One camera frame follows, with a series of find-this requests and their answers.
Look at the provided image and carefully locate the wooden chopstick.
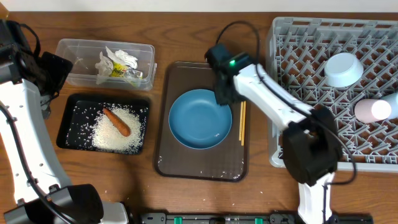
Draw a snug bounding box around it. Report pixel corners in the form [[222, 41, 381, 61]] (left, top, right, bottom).
[[241, 101, 246, 146], [239, 101, 244, 141]]

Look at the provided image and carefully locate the dark blue plate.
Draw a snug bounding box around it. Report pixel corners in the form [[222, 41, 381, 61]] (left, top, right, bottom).
[[168, 89, 233, 150]]

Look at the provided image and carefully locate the white napkin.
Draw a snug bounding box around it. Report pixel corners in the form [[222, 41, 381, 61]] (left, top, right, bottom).
[[95, 47, 138, 85]]

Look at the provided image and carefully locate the foil wrapper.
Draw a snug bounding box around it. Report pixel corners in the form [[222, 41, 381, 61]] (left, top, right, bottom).
[[110, 62, 143, 86]]

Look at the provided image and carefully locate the white rice pile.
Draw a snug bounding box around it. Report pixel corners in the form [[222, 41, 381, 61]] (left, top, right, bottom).
[[65, 104, 149, 154]]

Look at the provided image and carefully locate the orange carrot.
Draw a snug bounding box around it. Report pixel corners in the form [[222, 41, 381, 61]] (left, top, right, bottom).
[[103, 108, 131, 137]]

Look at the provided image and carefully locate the light blue bowl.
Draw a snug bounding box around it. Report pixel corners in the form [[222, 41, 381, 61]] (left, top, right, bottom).
[[324, 52, 364, 88]]

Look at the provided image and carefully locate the pale pink cup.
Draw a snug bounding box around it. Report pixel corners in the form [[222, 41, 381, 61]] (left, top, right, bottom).
[[354, 99, 392, 123]]

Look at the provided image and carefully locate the light blue cup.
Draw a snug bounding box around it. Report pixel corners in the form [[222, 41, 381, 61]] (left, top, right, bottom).
[[382, 92, 398, 119]]

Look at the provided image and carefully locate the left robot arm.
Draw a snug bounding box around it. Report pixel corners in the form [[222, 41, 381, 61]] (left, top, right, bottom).
[[1, 19, 129, 224]]

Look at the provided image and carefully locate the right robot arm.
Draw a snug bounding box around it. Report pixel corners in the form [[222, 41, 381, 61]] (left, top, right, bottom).
[[205, 44, 343, 223]]

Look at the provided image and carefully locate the grey dishwasher rack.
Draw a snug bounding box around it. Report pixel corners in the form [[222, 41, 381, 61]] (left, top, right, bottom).
[[266, 17, 397, 172]]

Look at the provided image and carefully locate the clear plastic bin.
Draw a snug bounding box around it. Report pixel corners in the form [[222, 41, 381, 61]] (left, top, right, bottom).
[[55, 39, 157, 90]]

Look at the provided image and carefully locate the black tray bin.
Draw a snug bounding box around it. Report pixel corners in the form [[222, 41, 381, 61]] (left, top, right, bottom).
[[57, 93, 149, 155]]

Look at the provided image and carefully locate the dark brown serving tray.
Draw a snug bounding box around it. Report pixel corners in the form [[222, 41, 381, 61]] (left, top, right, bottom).
[[154, 62, 249, 182]]

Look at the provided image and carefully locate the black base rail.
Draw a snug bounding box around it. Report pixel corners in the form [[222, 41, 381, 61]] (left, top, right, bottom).
[[138, 212, 374, 224]]

